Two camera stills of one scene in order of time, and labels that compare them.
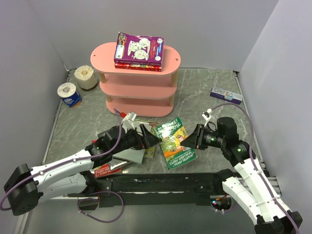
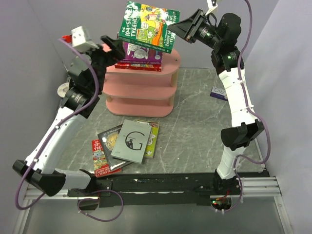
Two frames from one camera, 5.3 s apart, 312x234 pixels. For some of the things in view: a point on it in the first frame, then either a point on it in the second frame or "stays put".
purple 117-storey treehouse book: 141,49 stays put
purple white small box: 228,95 stays put
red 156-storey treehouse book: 138,67 stays put
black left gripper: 148,140 -> 112,56
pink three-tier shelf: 147,94 stays put
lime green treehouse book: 149,152 stays put
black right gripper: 196,140 -> 182,29
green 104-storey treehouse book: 172,134 -> 147,25
